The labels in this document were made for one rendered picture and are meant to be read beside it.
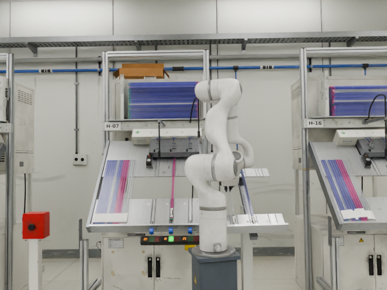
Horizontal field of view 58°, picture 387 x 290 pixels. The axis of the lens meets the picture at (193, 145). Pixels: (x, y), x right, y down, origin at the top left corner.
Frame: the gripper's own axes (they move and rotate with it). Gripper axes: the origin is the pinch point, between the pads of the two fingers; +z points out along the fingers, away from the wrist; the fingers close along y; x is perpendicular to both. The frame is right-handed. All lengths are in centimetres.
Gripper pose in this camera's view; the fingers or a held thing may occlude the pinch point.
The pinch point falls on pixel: (228, 188)
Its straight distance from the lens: 213.1
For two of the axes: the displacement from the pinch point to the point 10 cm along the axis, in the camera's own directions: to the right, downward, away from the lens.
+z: -0.5, 6.5, 7.6
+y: -10.0, 0.1, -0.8
